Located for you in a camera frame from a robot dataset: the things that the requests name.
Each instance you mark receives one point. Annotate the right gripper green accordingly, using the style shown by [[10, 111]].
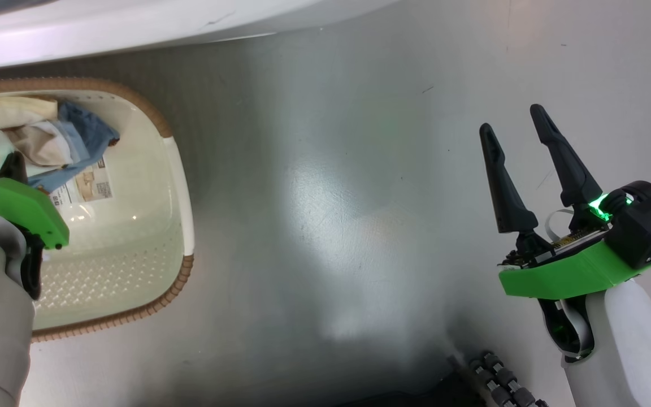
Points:
[[574, 274]]

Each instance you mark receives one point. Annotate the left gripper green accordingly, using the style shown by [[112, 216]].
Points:
[[20, 206]]

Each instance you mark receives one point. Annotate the pale yellow garment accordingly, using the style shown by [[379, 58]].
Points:
[[3, 113]]

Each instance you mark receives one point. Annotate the beige garment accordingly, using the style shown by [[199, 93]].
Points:
[[43, 144]]

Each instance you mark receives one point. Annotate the blue denim garment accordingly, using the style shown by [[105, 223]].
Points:
[[85, 133]]

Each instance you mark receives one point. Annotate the robot base roller wheel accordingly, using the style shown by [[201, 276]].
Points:
[[500, 376]]

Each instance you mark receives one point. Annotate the paper label in basket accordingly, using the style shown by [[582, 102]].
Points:
[[91, 186]]

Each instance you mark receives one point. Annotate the cream basket with brown rim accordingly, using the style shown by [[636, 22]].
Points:
[[133, 237]]

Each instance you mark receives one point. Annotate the white front-load washing machine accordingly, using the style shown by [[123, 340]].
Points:
[[133, 28]]

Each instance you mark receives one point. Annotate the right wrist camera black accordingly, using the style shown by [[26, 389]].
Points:
[[647, 220]]

